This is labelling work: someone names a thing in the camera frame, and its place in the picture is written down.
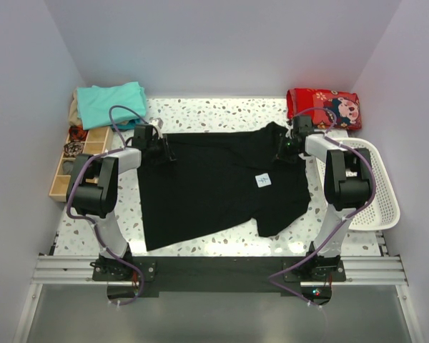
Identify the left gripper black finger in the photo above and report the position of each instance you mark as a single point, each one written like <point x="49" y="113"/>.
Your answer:
<point x="154" y="158"/>
<point x="167" y="153"/>

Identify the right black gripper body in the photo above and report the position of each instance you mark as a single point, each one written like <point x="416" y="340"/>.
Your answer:
<point x="287" y="148"/>

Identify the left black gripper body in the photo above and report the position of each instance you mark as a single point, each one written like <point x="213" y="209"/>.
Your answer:
<point x="156" y="144"/>

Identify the black t shirt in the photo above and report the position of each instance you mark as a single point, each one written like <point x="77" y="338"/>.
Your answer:
<point x="219" y="181"/>

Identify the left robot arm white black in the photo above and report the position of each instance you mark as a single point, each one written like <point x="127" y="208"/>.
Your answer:
<point x="92" y="194"/>

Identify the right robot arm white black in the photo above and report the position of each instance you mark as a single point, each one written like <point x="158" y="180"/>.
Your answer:
<point x="349" y="187"/>

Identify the wooden compartment organizer box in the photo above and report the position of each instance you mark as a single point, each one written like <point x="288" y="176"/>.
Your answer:
<point x="98" y="141"/>

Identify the red cartoon print cloth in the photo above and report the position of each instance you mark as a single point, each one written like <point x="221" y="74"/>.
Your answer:
<point x="328" y="106"/>

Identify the folded teal t shirt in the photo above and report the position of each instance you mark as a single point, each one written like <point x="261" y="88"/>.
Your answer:
<point x="94" y="103"/>

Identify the red black rolled sock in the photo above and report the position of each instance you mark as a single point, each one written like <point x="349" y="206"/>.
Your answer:
<point x="76" y="133"/>

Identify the patterned rolled sock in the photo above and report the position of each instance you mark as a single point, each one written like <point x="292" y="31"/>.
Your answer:
<point x="73" y="149"/>

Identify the folded beige t shirt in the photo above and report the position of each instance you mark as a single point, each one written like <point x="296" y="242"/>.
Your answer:
<point x="73" y="118"/>

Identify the grey rolled sock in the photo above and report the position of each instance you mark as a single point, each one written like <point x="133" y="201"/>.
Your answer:
<point x="67" y="167"/>

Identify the white perforated plastic basket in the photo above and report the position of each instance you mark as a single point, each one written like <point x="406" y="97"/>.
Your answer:
<point x="383" y="212"/>

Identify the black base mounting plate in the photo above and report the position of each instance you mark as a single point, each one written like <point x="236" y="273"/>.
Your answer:
<point x="151" y="276"/>

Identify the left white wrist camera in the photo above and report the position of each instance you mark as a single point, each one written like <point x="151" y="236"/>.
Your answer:
<point x="157" y="122"/>

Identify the aluminium rail frame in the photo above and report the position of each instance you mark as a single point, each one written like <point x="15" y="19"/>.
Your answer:
<point x="59" y="270"/>

